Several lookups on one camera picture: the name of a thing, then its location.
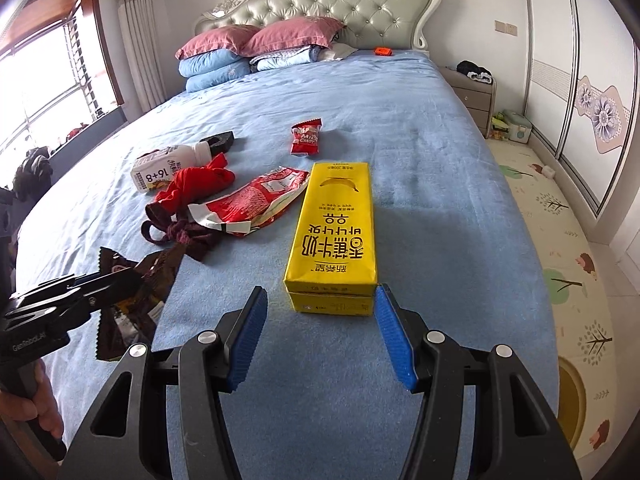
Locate brown snack wrapper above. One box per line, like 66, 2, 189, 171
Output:
96, 245, 184, 362

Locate yellow banana milk box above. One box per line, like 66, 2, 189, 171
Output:
284, 162, 378, 316

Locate yellow trash bin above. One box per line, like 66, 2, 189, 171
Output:
558, 356, 587, 450

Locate left hand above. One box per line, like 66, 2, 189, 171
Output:
0, 360, 64, 440

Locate dark maroon hair band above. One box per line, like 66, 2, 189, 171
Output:
141, 203, 222, 261

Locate red cloth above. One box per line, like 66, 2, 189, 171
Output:
154, 153, 235, 216

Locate white yogurt drink bottle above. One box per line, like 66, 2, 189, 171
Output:
130, 141, 212, 192

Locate red white snack bag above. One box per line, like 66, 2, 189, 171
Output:
188, 167, 310, 236

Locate black clothes on windowsill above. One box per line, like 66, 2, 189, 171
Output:
13, 146, 53, 202

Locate black small box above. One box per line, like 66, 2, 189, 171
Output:
201, 131, 234, 156

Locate blue bed sheet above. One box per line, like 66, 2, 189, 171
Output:
17, 51, 559, 479

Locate patterned floor play mat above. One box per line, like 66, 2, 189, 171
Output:
487, 140, 617, 458

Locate small red snack packet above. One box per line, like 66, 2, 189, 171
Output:
291, 118, 322, 156

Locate blue folded quilt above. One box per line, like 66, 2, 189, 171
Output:
178, 49, 252, 93

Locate small white floor box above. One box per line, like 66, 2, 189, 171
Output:
541, 166, 555, 180

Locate green white storage box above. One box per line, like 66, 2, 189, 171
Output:
502, 110, 533, 144

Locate grey bedside nightstand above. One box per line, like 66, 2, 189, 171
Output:
439, 67, 497, 136

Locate left pink pillow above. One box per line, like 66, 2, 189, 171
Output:
175, 25, 260, 61

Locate pink pillow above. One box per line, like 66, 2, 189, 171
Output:
240, 16, 345, 58
175, 25, 260, 61

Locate black white clothes pile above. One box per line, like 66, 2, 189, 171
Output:
456, 60, 494, 84

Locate beige curtain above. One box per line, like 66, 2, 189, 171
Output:
117, 0, 166, 113

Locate small orange object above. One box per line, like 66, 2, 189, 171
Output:
374, 47, 393, 56

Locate light blue folded blanket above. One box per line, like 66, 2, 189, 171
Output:
250, 42, 357, 72

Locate right pink pillow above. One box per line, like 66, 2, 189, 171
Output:
240, 16, 345, 58

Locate green tufted headboard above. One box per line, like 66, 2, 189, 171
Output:
194, 0, 442, 53

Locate white sliding wardrobe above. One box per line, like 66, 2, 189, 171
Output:
525, 0, 639, 214

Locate window with wooden frame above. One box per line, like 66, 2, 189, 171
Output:
1, 0, 124, 166

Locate wall switch plate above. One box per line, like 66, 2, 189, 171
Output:
495, 21, 518, 37

